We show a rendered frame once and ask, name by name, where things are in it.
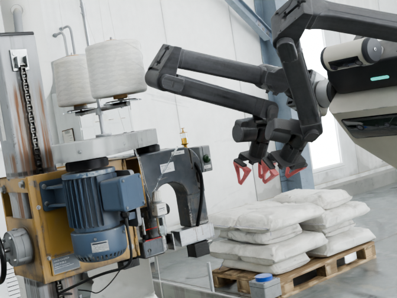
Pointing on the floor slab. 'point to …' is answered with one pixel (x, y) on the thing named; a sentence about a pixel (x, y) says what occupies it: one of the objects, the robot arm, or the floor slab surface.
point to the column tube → (39, 103)
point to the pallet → (323, 264)
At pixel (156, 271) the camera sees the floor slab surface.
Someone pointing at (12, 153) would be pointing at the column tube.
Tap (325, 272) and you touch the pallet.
